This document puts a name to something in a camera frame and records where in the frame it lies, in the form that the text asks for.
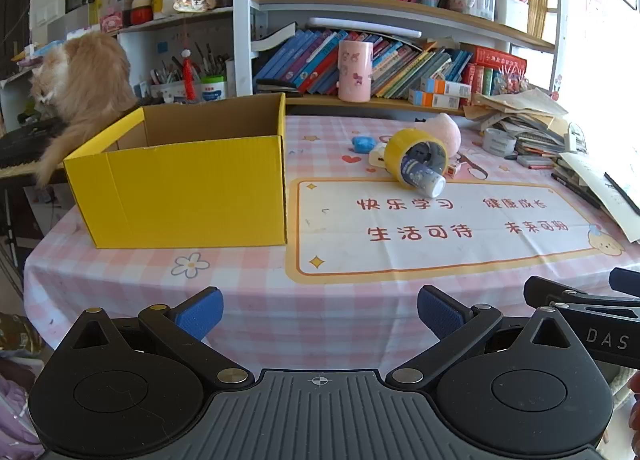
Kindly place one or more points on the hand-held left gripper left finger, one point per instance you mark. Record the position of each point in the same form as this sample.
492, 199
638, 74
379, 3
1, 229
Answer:
200, 314

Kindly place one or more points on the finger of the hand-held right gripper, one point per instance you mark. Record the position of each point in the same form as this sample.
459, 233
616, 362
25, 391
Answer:
627, 281
555, 292

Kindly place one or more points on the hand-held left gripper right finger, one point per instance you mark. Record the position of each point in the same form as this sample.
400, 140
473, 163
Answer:
441, 312

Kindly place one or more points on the yellow cardboard box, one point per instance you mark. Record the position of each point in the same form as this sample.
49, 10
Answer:
190, 195

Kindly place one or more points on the starry paper cup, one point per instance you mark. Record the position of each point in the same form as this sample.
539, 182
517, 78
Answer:
425, 175

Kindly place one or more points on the small white staples box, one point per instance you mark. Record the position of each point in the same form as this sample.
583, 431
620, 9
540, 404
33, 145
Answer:
453, 170

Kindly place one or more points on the yellow tape roll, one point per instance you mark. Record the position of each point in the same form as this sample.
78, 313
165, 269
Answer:
400, 145

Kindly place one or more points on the pink checkered desktop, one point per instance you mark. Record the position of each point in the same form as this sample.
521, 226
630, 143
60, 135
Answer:
250, 290

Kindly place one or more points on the white tape roll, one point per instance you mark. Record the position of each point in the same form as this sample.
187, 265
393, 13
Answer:
497, 143

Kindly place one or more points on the pink plush toy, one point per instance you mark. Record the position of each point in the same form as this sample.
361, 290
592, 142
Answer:
445, 133

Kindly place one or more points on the pile of papers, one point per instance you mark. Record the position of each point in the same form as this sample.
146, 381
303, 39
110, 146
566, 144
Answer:
525, 113

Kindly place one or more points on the blue clay lump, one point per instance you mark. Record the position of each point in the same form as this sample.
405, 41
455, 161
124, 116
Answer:
363, 143

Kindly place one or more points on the purple cloth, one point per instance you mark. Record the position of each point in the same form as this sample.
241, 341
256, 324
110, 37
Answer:
15, 400

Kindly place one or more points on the orange blue carton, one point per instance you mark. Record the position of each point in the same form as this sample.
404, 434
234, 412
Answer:
432, 99
447, 87

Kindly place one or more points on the white jar green lid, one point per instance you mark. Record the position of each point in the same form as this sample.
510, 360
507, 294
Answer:
214, 89

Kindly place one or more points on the pen holder with pens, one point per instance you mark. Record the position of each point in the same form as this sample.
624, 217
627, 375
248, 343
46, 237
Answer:
167, 88

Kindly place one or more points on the red tassel charm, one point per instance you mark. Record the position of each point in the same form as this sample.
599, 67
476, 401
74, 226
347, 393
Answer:
189, 78

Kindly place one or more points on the row of red books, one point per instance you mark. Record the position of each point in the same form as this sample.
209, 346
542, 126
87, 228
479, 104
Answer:
492, 63

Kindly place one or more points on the black electronic keyboard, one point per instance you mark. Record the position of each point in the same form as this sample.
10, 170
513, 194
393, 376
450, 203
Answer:
22, 145

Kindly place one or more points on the fluffy orange white cat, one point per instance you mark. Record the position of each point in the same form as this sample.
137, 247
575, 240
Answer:
90, 85

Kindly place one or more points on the pink cartoon cup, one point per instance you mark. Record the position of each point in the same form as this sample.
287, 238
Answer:
355, 73

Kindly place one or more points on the row of leaning books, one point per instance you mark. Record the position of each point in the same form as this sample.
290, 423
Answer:
305, 60

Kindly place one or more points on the white bookshelf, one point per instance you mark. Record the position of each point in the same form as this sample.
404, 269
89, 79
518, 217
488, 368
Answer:
242, 40

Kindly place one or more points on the white pen organiser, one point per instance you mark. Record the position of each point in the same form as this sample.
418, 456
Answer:
511, 13

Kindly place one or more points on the red jar cream lid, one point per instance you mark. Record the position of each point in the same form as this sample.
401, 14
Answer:
141, 10

